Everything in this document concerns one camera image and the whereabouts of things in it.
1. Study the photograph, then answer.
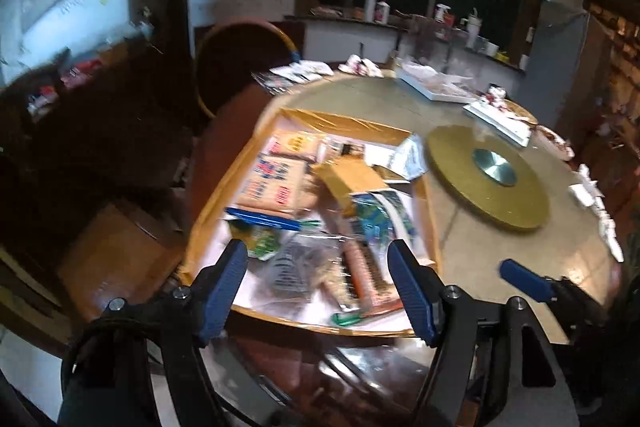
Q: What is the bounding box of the white tray with plastic bags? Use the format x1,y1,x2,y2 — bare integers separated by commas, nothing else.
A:
394,63,480,104

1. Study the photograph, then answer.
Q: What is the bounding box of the gold lazy susan base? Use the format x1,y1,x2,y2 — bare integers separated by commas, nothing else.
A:
425,126,550,233

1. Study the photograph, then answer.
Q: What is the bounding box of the wooden chair with round back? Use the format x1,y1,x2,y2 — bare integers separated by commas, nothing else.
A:
193,17,300,119

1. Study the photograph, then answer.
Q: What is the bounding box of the yellow-label cracker pack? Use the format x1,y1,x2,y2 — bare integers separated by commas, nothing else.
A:
265,130,326,162

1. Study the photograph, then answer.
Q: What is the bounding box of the yellow-taped white cardboard tray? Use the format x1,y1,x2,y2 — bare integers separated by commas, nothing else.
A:
180,108,439,337

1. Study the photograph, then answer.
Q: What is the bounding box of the plain orange foil packet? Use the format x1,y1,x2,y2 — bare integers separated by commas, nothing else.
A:
311,156,388,217

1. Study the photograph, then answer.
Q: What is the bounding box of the blue green landscape snack bag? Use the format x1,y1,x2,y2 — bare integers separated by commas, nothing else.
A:
350,188,426,261

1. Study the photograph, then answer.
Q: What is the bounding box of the brushed metal turntable disc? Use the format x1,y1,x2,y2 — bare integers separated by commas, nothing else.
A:
472,148,518,187

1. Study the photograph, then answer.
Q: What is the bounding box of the grey cabinet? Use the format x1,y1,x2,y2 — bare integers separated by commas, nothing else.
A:
514,1,589,128

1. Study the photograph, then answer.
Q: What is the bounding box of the green snack packet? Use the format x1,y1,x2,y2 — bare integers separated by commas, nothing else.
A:
228,220,281,261

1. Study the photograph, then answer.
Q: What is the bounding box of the orange cracker pack with barcode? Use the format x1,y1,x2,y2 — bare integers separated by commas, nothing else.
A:
343,239,402,319

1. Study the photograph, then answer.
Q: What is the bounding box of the white flat box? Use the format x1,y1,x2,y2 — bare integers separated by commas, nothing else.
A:
463,100,532,147

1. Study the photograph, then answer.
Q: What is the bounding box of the dark clear snack bag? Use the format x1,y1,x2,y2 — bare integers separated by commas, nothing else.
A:
258,233,341,303

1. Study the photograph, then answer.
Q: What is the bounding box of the orange-edged cracker pack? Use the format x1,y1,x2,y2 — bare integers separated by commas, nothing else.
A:
323,139,366,161

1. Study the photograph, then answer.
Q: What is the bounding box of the blue-edged Hokkaido cracker pack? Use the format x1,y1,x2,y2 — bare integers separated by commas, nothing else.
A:
226,154,307,232

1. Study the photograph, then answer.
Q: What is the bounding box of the silver white foil sachet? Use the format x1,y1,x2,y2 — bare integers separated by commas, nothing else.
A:
387,134,427,181

